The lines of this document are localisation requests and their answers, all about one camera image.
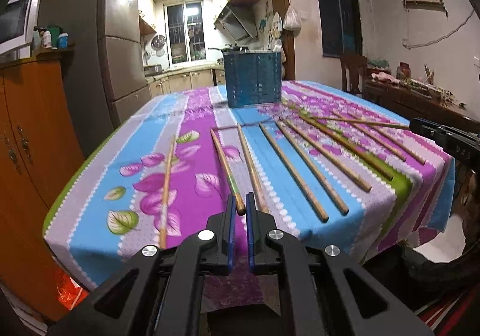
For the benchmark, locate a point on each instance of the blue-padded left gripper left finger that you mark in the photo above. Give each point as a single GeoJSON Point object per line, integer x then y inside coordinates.
{"type": "Point", "coordinates": [182, 271]}

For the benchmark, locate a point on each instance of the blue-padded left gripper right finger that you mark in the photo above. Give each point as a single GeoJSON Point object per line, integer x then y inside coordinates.
{"type": "Point", "coordinates": [271, 251]}

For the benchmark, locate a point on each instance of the wooden chopstick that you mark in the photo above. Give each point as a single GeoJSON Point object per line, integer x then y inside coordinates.
{"type": "Point", "coordinates": [330, 191]}
{"type": "Point", "coordinates": [361, 122]}
{"type": "Point", "coordinates": [255, 182]}
{"type": "Point", "coordinates": [376, 139]}
{"type": "Point", "coordinates": [309, 195]}
{"type": "Point", "coordinates": [351, 174]}
{"type": "Point", "coordinates": [234, 190]}
{"type": "Point", "coordinates": [418, 158]}
{"type": "Point", "coordinates": [165, 195]}
{"type": "Point", "coordinates": [367, 157]}

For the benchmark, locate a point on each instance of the kitchen base cabinets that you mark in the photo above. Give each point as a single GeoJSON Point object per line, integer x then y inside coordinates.
{"type": "Point", "coordinates": [183, 79]}

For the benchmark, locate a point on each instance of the kitchen window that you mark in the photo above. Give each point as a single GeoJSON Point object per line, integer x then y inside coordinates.
{"type": "Point", "coordinates": [184, 26]}

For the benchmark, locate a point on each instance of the dark wooden side table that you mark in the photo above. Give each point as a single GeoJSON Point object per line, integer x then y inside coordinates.
{"type": "Point", "coordinates": [409, 105]}

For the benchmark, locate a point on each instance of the colourful floral tablecloth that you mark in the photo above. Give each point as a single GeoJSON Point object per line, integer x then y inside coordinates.
{"type": "Point", "coordinates": [111, 207]}

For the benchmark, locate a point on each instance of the wooden chair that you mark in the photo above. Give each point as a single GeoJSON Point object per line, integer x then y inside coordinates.
{"type": "Point", "coordinates": [354, 69]}

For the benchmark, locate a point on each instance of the dark window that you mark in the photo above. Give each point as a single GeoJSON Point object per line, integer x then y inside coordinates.
{"type": "Point", "coordinates": [340, 27]}

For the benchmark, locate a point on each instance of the blue perforated utensil holder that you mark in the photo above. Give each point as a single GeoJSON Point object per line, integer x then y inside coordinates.
{"type": "Point", "coordinates": [252, 77]}

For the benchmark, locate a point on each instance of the orange wooden cabinet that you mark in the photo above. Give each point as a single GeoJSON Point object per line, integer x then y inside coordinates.
{"type": "Point", "coordinates": [39, 154]}

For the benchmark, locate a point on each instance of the white plastic bag hanging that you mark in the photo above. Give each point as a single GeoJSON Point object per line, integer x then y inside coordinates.
{"type": "Point", "coordinates": [292, 20]}

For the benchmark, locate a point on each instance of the range hood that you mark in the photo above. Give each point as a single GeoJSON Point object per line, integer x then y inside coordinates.
{"type": "Point", "coordinates": [238, 23]}

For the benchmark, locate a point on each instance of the green container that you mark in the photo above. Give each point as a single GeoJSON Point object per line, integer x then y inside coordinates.
{"type": "Point", "coordinates": [54, 31]}

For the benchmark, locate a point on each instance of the white bottle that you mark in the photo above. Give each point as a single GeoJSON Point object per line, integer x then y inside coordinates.
{"type": "Point", "coordinates": [46, 38]}

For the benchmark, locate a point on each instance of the silver refrigerator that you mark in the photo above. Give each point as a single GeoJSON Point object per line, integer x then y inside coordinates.
{"type": "Point", "coordinates": [104, 82]}

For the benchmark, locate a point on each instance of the white microwave oven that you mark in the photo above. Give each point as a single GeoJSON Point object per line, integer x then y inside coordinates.
{"type": "Point", "coordinates": [17, 25]}

